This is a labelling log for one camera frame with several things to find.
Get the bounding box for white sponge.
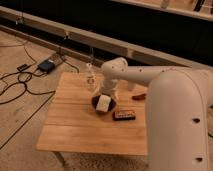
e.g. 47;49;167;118
96;95;111;112

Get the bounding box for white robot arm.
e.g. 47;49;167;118
100;57;213;171

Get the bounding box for purple ceramic bowl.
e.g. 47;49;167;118
91;94;116;113

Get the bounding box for clear plastic bottle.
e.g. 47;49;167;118
86;63;95;91

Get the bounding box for white paper cup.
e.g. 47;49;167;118
127;82;136;91

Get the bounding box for dark rectangular box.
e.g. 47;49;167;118
113;110;136;121

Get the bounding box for red chili pepper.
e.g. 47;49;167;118
132;93;146;101

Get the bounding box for wooden table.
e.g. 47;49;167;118
37;72;147;155

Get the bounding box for dark blue power box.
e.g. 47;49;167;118
38;60;55;73

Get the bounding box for metal table leg left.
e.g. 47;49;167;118
53;152;66;167

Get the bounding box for small black adapter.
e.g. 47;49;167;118
17;64;30;72

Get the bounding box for black floor cable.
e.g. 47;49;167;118
0;41;81;106

